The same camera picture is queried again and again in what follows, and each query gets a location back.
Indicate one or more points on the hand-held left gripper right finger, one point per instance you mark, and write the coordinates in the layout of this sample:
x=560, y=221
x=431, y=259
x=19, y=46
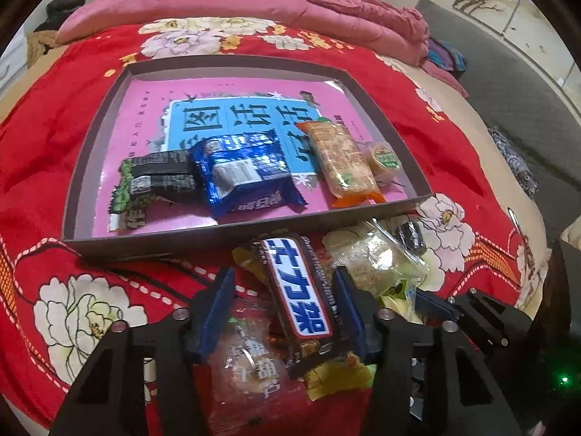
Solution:
x=352, y=318

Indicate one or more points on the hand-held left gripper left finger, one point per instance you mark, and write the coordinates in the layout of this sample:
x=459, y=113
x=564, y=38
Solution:
x=218, y=313

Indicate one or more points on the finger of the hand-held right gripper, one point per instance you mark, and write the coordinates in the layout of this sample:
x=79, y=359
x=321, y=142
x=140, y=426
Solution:
x=494, y=318

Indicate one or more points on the clear pastry packet orange print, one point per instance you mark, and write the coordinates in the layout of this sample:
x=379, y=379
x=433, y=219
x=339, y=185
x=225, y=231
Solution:
x=245, y=363

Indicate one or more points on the dark chocolate bar blue label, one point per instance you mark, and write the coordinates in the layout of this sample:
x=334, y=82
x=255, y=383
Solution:
x=297, y=295

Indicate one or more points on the light green cake packet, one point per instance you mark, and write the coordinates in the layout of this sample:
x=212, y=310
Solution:
x=367, y=259

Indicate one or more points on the yellow wafer packet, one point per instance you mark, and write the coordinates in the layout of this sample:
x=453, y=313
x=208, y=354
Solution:
x=338, y=379

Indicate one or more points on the blue biscuit packet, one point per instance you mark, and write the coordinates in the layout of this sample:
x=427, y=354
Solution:
x=245, y=172

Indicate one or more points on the black green snack packet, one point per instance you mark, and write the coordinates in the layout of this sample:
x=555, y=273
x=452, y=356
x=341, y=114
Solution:
x=156, y=177

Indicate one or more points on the orange cracker packet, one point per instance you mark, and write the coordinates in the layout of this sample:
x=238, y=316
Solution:
x=340, y=163

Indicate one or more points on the small clear green label pastry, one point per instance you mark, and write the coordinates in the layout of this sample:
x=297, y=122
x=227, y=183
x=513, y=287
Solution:
x=383, y=161

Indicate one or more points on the cardboard box tray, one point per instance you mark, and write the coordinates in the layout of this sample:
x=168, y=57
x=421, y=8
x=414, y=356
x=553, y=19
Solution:
x=86, y=168

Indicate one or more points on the small dark wrapped candy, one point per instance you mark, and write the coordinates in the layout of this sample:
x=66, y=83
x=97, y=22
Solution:
x=411, y=237

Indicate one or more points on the grey patterned cloth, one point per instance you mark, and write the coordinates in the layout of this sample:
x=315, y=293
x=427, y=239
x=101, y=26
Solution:
x=513, y=161

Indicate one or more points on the pink book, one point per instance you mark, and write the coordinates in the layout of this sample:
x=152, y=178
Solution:
x=136, y=122

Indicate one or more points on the red floral blanket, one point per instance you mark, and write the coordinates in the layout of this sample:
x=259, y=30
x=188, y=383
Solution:
x=45, y=154

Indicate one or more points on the grey padded headboard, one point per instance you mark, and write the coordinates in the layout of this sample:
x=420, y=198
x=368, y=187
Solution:
x=522, y=77

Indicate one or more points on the mauve cloth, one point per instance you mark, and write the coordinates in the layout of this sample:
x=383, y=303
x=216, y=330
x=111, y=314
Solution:
x=444, y=77

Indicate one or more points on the colourful cloth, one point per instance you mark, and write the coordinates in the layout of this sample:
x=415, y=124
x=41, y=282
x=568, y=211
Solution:
x=447, y=57

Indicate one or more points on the crumpled pink quilt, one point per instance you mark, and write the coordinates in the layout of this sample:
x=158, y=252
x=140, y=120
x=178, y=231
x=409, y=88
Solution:
x=354, y=13

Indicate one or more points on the brown knit blanket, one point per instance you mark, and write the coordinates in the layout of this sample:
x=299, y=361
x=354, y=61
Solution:
x=40, y=43

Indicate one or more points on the dark clothes pile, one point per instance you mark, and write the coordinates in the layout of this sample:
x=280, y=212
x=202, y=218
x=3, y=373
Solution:
x=61, y=8

